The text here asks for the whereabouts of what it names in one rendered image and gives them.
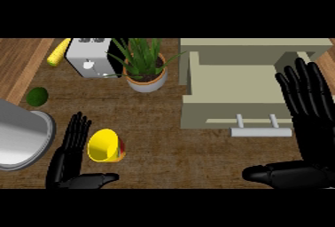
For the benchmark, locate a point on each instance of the grey metal pot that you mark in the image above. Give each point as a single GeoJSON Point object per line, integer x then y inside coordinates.
{"type": "Point", "coordinates": [21, 136]}

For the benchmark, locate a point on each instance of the potted green plant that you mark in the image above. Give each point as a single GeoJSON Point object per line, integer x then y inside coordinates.
{"type": "Point", "coordinates": [143, 69]}

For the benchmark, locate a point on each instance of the beige cabinet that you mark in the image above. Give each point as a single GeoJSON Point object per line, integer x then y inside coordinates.
{"type": "Point", "coordinates": [257, 47]}

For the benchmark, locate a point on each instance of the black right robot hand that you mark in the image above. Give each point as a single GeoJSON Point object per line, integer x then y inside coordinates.
{"type": "Point", "coordinates": [311, 124]}

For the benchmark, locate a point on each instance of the green avocado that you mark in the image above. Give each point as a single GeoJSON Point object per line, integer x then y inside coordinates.
{"type": "Point", "coordinates": [37, 96]}

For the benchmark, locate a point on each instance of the yellow corn cob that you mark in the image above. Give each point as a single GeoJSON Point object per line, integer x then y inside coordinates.
{"type": "Point", "coordinates": [58, 53]}

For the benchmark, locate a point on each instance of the beige open drawer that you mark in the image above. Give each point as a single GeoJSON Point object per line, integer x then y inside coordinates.
{"type": "Point", "coordinates": [235, 97]}

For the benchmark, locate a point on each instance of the white toaster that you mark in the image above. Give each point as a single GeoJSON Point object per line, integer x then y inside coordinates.
{"type": "Point", "coordinates": [90, 57]}

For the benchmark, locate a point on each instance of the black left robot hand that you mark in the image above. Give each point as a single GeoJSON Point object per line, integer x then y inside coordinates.
{"type": "Point", "coordinates": [65, 165]}

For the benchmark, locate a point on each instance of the yellow cup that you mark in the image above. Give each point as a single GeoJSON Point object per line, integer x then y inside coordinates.
{"type": "Point", "coordinates": [103, 146]}

